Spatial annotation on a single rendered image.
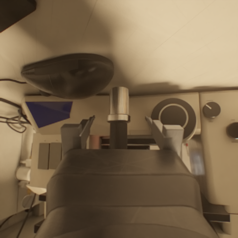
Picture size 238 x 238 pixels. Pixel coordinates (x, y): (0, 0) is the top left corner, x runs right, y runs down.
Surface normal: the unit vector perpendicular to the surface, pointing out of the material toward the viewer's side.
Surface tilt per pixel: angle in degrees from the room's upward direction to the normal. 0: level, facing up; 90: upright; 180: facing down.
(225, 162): 90
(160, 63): 0
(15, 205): 90
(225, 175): 90
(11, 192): 90
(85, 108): 81
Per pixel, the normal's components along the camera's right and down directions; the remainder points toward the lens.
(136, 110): -0.27, -0.14
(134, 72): -0.01, 0.99
